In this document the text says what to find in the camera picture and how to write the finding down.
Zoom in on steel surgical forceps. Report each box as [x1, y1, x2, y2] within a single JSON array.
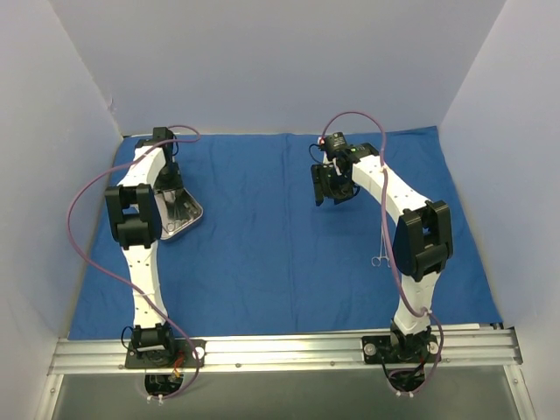
[[371, 234, 390, 268]]

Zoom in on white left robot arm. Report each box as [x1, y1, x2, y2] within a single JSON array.
[[104, 127, 177, 367]]

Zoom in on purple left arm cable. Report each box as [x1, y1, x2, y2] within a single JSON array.
[[66, 124, 202, 402]]

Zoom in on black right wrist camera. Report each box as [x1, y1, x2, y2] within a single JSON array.
[[320, 132, 348, 161]]

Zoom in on stainless steel instrument tray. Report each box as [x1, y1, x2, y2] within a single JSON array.
[[155, 188, 204, 241]]

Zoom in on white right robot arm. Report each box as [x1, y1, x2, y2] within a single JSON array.
[[310, 134, 453, 361]]

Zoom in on steel hemostat clamp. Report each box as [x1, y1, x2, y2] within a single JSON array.
[[165, 197, 191, 233]]

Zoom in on aluminium front frame rail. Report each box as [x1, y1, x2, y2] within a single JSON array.
[[49, 324, 522, 375]]

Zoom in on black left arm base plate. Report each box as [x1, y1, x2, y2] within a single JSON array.
[[124, 339, 206, 369]]

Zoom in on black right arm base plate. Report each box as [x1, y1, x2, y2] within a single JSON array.
[[360, 332, 441, 365]]

